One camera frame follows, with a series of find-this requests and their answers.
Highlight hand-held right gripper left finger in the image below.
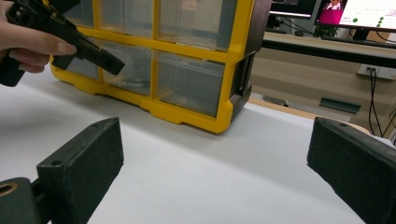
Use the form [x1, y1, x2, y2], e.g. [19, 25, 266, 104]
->
[35, 116, 125, 224]

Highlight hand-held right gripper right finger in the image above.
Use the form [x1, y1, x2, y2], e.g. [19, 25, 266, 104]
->
[305, 116, 396, 224]

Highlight transparent pull-out drawer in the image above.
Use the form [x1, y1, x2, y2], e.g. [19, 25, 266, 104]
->
[98, 39, 154, 97]

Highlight yellow black organizer cabinet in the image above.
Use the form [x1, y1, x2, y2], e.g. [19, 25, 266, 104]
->
[49, 0, 274, 134]

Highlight grid of clear plastic drawers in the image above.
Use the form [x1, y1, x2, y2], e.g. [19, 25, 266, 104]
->
[64, 0, 238, 119]

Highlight light wooden table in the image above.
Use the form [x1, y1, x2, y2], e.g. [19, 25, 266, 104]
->
[247, 97, 372, 135]

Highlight white power strip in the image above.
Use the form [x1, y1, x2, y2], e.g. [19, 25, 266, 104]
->
[356, 63, 396, 81]

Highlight pale wood desk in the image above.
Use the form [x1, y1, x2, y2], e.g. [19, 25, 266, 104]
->
[250, 31, 396, 138]

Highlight small green plant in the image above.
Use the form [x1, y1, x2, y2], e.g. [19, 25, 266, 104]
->
[312, 24, 340, 39]

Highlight monitor with bright screen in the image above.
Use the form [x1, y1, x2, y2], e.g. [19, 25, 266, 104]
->
[313, 0, 396, 41]

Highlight dark monitor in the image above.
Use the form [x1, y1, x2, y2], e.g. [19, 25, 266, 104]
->
[269, 0, 319, 20]

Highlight bundle of hanging cables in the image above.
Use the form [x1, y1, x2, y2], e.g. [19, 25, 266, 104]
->
[366, 67, 396, 138]

